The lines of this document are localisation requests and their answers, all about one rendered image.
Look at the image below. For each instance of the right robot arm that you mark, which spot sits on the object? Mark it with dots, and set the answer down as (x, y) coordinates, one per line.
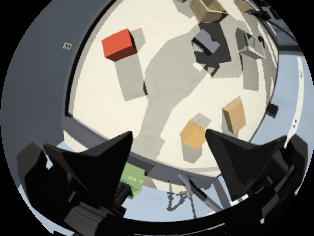
(275, 14)

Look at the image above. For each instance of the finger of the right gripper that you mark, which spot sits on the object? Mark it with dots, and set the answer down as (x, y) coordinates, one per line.
(261, 13)

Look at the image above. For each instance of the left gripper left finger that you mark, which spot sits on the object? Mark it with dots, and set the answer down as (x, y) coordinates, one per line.
(98, 169)

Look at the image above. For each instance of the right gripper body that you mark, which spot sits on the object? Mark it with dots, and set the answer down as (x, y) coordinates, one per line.
(267, 17)

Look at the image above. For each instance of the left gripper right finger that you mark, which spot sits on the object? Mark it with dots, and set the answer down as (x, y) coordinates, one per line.
(239, 161)

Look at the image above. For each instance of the red-orange block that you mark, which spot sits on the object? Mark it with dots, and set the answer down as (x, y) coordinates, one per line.
(119, 45)

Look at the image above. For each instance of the tan cardboard cube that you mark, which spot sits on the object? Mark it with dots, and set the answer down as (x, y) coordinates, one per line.
(193, 135)

